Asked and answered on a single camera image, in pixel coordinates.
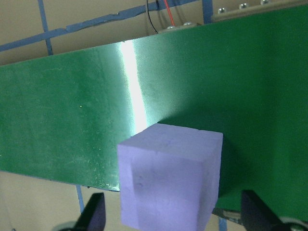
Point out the purple foam block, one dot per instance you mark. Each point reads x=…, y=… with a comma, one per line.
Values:
x=168, y=180

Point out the green conveyor belt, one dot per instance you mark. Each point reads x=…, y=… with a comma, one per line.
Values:
x=60, y=108

